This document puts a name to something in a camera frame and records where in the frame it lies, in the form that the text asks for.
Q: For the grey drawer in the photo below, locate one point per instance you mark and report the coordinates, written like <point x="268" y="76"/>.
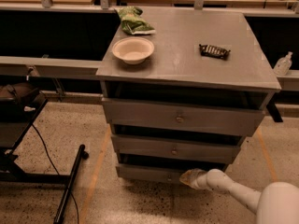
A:
<point x="174" y="149"/>
<point x="159" y="169"/>
<point x="189" y="118"/>

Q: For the dark bag on cart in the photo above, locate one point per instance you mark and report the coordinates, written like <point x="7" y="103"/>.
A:
<point x="19" y="102"/>

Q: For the green chip bag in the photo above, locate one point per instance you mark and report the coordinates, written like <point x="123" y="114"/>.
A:
<point x="132" y="23"/>

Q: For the grey top drawer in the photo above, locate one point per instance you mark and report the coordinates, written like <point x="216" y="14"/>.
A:
<point x="189" y="118"/>

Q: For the grey bottom drawer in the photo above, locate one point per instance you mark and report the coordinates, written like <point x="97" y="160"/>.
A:
<point x="159" y="169"/>

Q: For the clear hand sanitizer bottle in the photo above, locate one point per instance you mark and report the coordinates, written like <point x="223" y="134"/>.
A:
<point x="283" y="65"/>

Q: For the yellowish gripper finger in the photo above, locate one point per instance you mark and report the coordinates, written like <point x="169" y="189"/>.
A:
<point x="188" y="177"/>

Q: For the black cart frame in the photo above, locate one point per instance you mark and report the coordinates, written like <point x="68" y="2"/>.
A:
<point x="49" y="148"/>

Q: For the grey middle drawer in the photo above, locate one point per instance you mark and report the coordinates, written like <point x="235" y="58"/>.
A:
<point x="174" y="149"/>

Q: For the grey metal rail shelf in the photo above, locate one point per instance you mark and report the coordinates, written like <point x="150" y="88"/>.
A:
<point x="47" y="67"/>

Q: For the grey wooden drawer cabinet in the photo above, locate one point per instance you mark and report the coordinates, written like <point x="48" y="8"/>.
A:
<point x="177" y="73"/>

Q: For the dark candy bar wrapper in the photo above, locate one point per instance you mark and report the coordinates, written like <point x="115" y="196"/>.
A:
<point x="214" y="51"/>

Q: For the white paper bowl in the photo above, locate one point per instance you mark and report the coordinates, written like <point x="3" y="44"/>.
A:
<point x="133" y="50"/>

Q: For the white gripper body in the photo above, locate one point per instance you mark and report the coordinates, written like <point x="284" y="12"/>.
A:
<point x="199" y="180"/>

